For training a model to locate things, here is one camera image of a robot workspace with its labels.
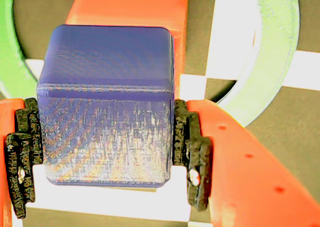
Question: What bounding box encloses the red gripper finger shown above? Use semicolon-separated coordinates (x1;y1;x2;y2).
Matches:
0;97;44;227
172;99;320;227

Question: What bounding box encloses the green flat ring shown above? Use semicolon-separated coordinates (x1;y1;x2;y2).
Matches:
0;0;301;128

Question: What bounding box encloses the red cube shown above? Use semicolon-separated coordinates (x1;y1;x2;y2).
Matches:
65;0;190;100

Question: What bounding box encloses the blue cube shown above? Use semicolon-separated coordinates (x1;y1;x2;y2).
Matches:
36;24;175;189

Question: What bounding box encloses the black white marker checkerboard mat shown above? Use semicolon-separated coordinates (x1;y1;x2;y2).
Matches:
0;0;320;227

